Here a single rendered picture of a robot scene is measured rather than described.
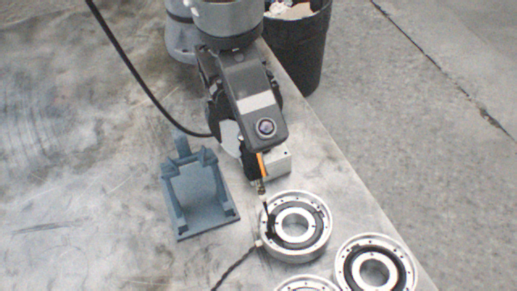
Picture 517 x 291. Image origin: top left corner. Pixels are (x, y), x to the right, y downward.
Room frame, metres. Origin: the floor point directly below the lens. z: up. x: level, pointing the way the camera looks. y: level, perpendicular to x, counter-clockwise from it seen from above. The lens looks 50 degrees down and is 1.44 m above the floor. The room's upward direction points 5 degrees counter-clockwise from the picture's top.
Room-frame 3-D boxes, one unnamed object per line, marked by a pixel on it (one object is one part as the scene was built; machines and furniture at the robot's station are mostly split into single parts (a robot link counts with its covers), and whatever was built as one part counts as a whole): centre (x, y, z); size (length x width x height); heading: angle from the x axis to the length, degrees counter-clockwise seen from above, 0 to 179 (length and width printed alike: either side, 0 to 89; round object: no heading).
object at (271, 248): (0.36, -0.04, 0.82); 0.10 x 0.10 x 0.04
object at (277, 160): (0.50, -0.01, 0.82); 0.08 x 0.07 x 0.05; 19
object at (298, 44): (1.55, -0.15, 0.21); 0.34 x 0.34 x 0.43
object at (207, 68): (0.44, 0.02, 1.07); 0.09 x 0.08 x 0.12; 16
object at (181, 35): (0.83, 0.10, 0.85); 0.15 x 0.15 x 0.10
